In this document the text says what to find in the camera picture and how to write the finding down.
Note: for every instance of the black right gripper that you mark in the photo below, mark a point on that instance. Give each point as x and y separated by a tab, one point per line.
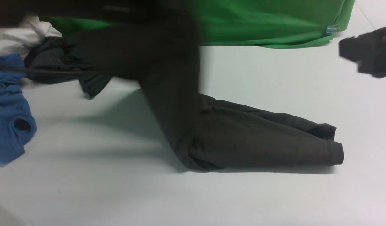
368	51

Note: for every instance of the gray long-sleeved shirt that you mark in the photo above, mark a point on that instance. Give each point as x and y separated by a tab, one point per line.
204	133

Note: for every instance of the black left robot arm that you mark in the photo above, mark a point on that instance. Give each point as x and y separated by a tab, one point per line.
13	12

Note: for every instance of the blue binder clip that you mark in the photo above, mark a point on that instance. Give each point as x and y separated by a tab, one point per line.
332	29

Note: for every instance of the green backdrop cloth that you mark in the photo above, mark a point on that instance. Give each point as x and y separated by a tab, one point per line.
279	24

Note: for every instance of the dark teal crumpled garment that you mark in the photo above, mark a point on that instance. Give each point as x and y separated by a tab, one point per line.
59	54

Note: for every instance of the blue garment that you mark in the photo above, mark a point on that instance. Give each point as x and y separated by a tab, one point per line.
17	125

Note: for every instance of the white crumpled garment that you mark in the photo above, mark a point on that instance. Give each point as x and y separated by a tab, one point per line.
30	33

